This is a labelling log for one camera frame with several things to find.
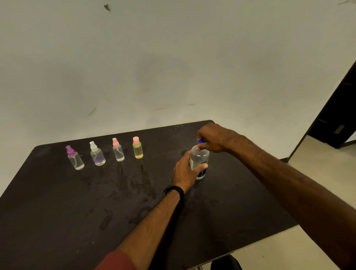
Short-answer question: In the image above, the person's right hand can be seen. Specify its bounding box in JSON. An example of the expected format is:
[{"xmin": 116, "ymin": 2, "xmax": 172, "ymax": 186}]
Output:
[{"xmin": 197, "ymin": 123, "xmax": 240, "ymax": 154}]

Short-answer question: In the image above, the person's left hand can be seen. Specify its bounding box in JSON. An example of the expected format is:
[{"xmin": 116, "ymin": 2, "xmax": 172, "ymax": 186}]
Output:
[{"xmin": 171, "ymin": 152, "xmax": 208, "ymax": 193}]

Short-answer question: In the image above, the clear water bottle blue label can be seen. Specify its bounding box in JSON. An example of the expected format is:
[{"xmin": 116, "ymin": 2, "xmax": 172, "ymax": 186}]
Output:
[{"xmin": 189, "ymin": 145, "xmax": 210, "ymax": 180}]

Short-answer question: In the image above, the person's right forearm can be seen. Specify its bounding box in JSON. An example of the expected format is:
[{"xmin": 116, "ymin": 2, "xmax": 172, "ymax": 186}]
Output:
[{"xmin": 231, "ymin": 134, "xmax": 356, "ymax": 270}]

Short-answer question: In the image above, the person's left forearm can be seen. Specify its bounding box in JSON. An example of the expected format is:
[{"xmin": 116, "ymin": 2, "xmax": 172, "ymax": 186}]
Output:
[{"xmin": 118, "ymin": 190, "xmax": 182, "ymax": 270}]

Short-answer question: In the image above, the black wristband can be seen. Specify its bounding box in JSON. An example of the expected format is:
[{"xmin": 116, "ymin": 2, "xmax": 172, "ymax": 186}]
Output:
[{"xmin": 163, "ymin": 185, "xmax": 184, "ymax": 200}]

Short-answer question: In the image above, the pink cap yellow liquid bottle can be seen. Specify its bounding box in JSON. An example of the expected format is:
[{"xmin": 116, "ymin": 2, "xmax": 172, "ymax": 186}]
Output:
[{"xmin": 132, "ymin": 136, "xmax": 144, "ymax": 159}]

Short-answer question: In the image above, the pink cap clear spray bottle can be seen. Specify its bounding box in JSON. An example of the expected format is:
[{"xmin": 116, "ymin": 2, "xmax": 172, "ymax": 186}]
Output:
[{"xmin": 112, "ymin": 138, "xmax": 125, "ymax": 162}]

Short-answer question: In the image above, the black stool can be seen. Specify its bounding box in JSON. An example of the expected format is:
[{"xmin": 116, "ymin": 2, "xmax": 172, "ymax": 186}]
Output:
[{"xmin": 210, "ymin": 254, "xmax": 243, "ymax": 270}]

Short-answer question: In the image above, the white cap spray bottle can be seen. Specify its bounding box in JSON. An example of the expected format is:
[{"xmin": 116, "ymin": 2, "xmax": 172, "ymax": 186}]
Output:
[{"xmin": 89, "ymin": 141, "xmax": 106, "ymax": 167}]

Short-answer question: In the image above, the red sleeve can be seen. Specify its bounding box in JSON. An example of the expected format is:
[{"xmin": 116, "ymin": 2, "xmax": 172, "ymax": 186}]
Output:
[{"xmin": 94, "ymin": 249, "xmax": 137, "ymax": 270}]

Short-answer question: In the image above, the purple cap spray bottle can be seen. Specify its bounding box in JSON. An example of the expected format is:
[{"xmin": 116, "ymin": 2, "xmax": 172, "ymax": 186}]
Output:
[{"xmin": 66, "ymin": 145, "xmax": 85, "ymax": 171}]

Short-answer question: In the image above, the dark wooden door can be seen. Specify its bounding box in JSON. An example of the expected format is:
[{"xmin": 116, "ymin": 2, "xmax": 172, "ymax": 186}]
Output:
[{"xmin": 307, "ymin": 61, "xmax": 356, "ymax": 149}]

